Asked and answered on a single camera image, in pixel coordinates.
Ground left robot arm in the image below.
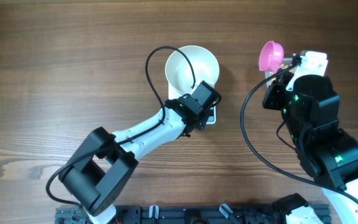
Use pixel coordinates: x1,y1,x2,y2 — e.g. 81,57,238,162
58,82,221,223

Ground white digital kitchen scale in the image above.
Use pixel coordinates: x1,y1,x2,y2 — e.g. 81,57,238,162
168,84,216,125

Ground soybeans in container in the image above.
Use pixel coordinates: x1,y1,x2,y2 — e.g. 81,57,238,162
267,63,297,85

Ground left black cable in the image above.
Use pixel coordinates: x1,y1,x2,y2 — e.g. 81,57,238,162
45,45,196,208

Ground right black cable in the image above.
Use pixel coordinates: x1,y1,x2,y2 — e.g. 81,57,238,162
239,57,358,222

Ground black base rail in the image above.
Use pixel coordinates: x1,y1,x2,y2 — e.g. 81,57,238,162
54,203,332,224

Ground white bowl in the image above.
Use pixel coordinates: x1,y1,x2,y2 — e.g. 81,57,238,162
165,45,220,100

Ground black cable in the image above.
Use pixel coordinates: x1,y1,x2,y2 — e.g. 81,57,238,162
45,45,196,208
239,57,358,222

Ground clear plastic container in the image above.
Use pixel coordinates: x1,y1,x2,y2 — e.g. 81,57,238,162
259,58,297,91

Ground pink plastic scoop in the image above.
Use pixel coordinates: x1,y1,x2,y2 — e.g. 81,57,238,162
258,41,284,73

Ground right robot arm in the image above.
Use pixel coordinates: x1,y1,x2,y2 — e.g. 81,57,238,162
262,72,358,223

